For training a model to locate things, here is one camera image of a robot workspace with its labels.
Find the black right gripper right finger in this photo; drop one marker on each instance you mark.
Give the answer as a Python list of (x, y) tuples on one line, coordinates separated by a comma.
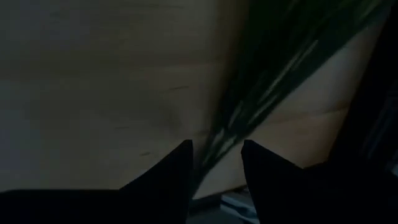
[(311, 202)]

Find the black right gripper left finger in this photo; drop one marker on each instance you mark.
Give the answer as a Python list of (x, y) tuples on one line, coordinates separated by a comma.
[(109, 208)]

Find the white artificial flower bunch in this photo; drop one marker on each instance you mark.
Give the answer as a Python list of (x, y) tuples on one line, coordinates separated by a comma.
[(273, 77)]

